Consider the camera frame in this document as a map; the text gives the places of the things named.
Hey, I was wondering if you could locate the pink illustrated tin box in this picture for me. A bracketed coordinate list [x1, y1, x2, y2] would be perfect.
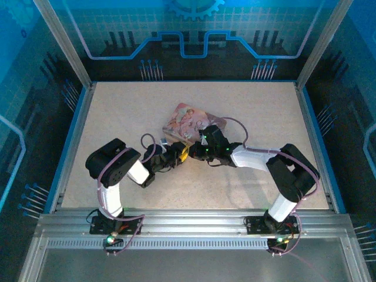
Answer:
[162, 102, 229, 147]

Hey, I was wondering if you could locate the black connector with light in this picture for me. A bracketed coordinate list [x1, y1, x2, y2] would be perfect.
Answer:
[104, 234, 124, 246]
[267, 236, 290, 248]

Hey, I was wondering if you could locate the grey metal sheet panel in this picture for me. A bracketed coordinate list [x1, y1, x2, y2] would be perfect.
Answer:
[35, 249, 353, 282]

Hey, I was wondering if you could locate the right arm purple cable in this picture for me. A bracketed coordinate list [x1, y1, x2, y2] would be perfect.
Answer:
[219, 116, 321, 258]

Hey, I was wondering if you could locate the aluminium front rail beam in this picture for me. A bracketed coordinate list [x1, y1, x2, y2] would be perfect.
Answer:
[34, 209, 358, 239]

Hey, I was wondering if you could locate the grey slotted cable duct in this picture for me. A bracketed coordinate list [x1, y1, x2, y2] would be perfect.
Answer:
[46, 238, 294, 251]

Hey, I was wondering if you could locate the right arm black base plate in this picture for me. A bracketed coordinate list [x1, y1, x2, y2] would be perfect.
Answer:
[243, 214, 303, 236]

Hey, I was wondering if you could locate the aluminium side rail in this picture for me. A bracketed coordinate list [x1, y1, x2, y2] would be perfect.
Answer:
[293, 82, 339, 214]
[49, 82, 97, 214]

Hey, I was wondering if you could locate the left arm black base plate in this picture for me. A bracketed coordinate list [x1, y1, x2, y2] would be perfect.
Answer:
[89, 216, 142, 236]

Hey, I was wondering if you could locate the aluminium corner post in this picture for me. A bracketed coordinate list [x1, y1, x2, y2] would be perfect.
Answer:
[31, 0, 95, 90]
[294, 0, 345, 90]

